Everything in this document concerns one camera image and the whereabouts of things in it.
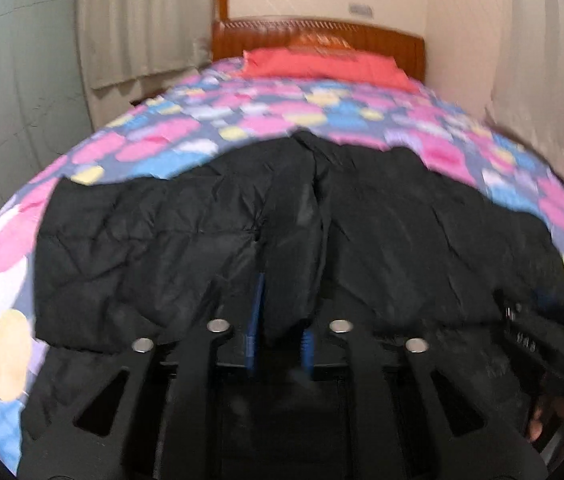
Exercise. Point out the black puffer jacket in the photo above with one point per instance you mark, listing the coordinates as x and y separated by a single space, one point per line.
172 245

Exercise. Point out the grey wall switch panel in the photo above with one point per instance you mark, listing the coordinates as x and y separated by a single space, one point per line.
360 9

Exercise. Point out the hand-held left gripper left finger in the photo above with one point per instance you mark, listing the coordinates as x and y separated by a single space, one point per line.
256 310

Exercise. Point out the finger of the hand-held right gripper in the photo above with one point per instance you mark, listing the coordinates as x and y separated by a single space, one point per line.
546 301

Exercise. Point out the cream curtain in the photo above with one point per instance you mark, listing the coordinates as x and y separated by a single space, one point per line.
541 60
142 15

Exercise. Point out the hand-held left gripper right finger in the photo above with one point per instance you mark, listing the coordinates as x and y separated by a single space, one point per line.
308 347

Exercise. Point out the red pillow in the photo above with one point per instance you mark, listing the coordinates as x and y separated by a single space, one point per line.
312 65

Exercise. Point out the person's right hand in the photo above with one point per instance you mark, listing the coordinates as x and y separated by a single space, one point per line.
544 417

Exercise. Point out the orange cushion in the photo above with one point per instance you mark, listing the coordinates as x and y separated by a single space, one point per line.
323 41

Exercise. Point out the polka-dot bedspread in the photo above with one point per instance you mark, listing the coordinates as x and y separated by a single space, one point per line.
127 145

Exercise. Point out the wooden headboard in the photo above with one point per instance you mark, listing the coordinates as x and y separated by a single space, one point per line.
272 35

